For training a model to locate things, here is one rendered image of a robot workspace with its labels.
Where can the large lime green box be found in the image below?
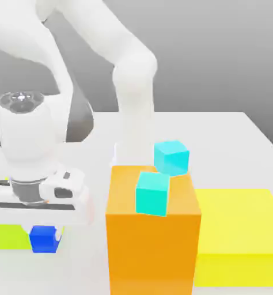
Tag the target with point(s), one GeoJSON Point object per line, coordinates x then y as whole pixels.
{"type": "Point", "coordinates": [5, 236]}

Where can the small turquoise cube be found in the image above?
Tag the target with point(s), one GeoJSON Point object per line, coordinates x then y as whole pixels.
{"type": "Point", "coordinates": [151, 196]}

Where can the large orange box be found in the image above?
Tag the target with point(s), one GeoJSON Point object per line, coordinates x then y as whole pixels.
{"type": "Point", "coordinates": [150, 249]}

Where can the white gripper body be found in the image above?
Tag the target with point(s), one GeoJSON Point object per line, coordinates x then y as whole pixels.
{"type": "Point", "coordinates": [35, 214]}

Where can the large yellow box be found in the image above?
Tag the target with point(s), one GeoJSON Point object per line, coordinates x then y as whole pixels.
{"type": "Point", "coordinates": [237, 230]}

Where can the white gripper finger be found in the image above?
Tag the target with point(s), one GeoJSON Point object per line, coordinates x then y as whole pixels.
{"type": "Point", "coordinates": [58, 234]}

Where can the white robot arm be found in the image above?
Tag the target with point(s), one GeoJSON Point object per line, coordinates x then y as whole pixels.
{"type": "Point", "coordinates": [132, 76]}

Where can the small cyan cube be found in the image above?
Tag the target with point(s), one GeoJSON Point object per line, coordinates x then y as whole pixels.
{"type": "Point", "coordinates": [172, 157]}

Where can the small blue cube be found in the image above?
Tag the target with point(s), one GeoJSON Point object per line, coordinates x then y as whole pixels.
{"type": "Point", "coordinates": [43, 239]}

